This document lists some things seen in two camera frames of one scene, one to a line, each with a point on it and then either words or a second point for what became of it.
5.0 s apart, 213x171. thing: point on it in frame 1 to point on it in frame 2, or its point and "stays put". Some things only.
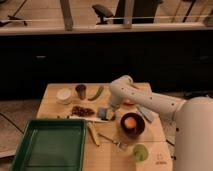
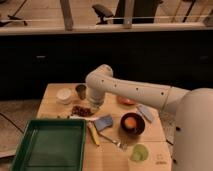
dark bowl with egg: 132,124 stays put
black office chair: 102,12 stays put
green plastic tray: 52,145 stays put
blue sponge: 102,113 to 103,122
